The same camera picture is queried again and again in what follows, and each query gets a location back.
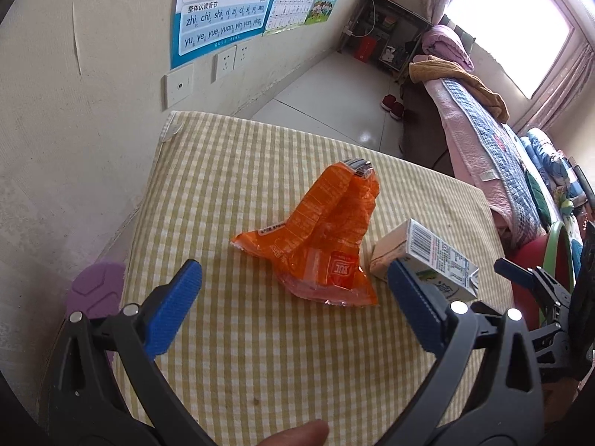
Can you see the pink duvet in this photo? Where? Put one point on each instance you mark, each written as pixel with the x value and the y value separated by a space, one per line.
pixel 446 44

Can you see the white milk carton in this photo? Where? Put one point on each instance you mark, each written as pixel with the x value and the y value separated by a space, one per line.
pixel 432 255

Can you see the pink bed sheet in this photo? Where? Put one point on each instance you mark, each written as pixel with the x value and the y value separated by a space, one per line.
pixel 465 139

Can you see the blue duvet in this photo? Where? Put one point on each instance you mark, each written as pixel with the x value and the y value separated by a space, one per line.
pixel 544 153

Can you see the red bin with green rim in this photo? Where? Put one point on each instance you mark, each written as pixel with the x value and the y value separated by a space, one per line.
pixel 527 258

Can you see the orange plastic wrapper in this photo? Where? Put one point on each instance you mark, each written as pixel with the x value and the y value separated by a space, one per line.
pixel 325 246

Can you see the person's left hand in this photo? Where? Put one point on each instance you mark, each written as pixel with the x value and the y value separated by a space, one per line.
pixel 297 434

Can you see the dark metal shelf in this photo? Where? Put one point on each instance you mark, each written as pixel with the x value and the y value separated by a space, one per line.
pixel 386 32

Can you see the bed with blue quilt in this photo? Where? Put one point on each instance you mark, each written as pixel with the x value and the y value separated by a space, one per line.
pixel 497 148

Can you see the tan blanket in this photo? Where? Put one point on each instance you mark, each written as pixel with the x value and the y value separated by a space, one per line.
pixel 465 81

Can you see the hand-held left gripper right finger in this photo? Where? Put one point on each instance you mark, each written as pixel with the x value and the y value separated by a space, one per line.
pixel 413 309

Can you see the purple stool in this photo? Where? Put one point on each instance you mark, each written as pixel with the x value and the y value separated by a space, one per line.
pixel 95 285

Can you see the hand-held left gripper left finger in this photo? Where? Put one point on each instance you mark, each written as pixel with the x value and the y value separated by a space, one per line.
pixel 172 306

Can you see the white wall socket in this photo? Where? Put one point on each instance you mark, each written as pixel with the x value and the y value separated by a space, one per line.
pixel 225 65
pixel 241 55

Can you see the dark green cloth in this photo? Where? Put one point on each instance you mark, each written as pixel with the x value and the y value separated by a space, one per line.
pixel 539 195

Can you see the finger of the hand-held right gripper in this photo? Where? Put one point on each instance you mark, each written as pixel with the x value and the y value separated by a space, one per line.
pixel 553 339
pixel 511 272

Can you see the window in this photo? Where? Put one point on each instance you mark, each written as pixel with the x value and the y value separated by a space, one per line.
pixel 511 23

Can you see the colourful letter wall poster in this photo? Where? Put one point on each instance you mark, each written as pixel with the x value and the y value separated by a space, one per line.
pixel 218 4

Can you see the green stuffed toy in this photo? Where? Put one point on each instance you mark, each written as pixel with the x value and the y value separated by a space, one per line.
pixel 567 204

